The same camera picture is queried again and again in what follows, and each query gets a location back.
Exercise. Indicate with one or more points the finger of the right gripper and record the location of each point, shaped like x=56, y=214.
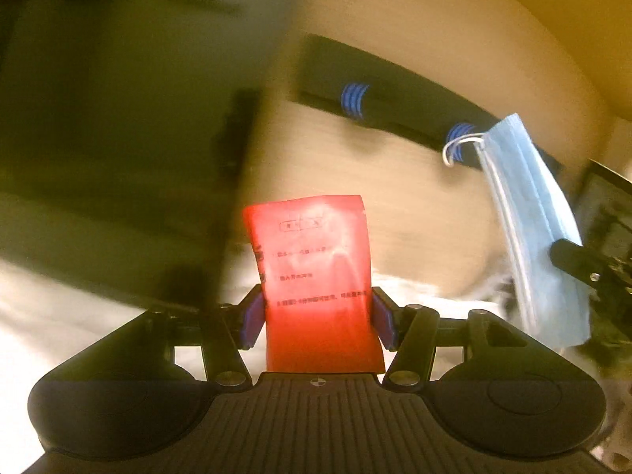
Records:
x=582, y=263

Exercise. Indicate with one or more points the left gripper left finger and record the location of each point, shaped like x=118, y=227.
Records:
x=225, y=331

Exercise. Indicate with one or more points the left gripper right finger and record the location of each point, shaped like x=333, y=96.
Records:
x=411, y=333

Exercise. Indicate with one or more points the blue surgical face mask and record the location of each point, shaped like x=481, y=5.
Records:
x=534, y=213

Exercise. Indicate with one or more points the red plastic packet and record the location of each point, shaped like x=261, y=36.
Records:
x=314, y=263

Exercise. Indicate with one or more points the white textured cloth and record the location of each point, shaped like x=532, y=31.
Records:
x=90, y=385

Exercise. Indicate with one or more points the black monitor screen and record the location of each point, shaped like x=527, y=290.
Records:
x=124, y=125

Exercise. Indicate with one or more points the black wall power strip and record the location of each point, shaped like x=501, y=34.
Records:
x=375, y=93

